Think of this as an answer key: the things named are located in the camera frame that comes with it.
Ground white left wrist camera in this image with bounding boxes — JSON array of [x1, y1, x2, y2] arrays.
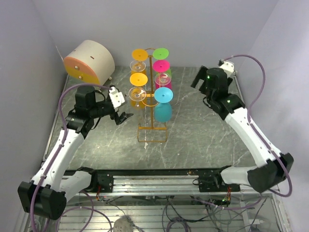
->
[[109, 86, 126, 109]]

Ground cream round drawer box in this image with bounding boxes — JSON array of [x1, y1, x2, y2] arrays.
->
[[63, 40, 115, 85]]

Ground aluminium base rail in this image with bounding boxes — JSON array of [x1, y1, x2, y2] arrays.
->
[[26, 175, 281, 196]]

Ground gold wire glass rack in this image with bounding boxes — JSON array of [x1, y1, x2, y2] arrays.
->
[[133, 48, 168, 143]]

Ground clear wine glass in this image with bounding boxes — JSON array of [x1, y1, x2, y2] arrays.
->
[[130, 60, 146, 72], [128, 87, 147, 109], [154, 72, 171, 86]]

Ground pink plastic wine glass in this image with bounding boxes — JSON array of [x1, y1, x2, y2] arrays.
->
[[153, 59, 172, 89]]

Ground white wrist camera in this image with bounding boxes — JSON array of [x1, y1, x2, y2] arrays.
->
[[218, 59, 235, 77], [109, 86, 126, 109]]

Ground green plastic wine glass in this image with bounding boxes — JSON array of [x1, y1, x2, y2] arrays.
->
[[152, 47, 171, 75]]

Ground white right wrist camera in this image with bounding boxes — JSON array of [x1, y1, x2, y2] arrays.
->
[[218, 59, 235, 77]]

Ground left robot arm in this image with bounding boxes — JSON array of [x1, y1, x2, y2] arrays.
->
[[17, 84, 131, 220]]

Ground orange wine glass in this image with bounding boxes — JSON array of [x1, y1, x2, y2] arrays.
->
[[131, 49, 148, 74], [129, 72, 149, 109]]

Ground blue plastic wine glass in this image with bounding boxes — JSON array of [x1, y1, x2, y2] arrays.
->
[[154, 87, 173, 123]]

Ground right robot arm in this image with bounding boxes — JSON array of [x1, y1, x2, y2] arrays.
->
[[191, 66, 294, 193]]

